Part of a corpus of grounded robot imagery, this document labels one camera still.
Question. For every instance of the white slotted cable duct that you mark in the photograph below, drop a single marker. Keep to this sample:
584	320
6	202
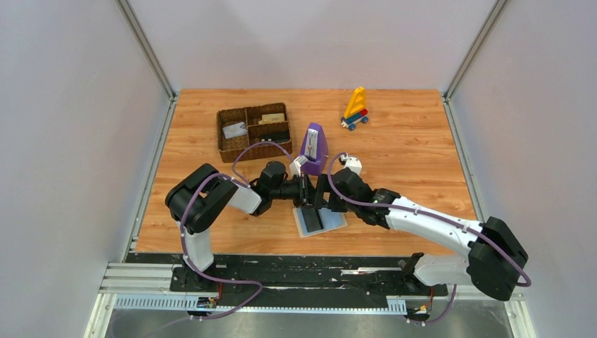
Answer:
195	304

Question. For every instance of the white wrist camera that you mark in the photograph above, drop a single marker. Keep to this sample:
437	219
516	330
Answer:
296	166
352	163

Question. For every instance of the colourful toy block car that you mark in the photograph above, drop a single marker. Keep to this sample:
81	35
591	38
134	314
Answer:
356	111

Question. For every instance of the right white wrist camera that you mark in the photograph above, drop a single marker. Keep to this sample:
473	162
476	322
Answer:
352	163

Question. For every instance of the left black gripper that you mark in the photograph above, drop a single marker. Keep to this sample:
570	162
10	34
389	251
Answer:
303	191

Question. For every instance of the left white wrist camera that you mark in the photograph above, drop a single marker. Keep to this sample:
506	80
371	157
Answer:
296	166

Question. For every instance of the beige card in basket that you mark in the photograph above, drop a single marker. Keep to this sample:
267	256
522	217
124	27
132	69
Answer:
277	116

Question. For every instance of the brown wicker divided basket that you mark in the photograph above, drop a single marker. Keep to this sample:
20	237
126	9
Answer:
259	120

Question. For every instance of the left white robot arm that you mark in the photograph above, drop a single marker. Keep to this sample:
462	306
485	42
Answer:
197	201

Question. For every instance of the left aluminium frame post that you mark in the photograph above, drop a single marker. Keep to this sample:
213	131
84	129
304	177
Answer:
139	34

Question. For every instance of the aluminium frame post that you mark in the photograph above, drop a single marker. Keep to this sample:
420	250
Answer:
139	34
479	41

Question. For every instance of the grey card in basket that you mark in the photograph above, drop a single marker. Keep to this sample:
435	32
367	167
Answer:
234	130

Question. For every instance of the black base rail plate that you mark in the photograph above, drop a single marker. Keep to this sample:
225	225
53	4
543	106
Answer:
306	280

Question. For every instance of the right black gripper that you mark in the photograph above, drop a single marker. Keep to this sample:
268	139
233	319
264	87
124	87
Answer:
330	196

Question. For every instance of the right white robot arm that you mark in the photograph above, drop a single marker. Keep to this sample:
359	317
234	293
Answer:
486	254

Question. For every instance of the right aluminium frame post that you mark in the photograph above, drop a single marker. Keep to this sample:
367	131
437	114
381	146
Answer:
479	41

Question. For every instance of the white card holder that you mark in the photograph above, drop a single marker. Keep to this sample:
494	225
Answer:
331	221

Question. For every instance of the purple metronome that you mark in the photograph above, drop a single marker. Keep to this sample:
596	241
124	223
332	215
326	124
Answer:
314	151

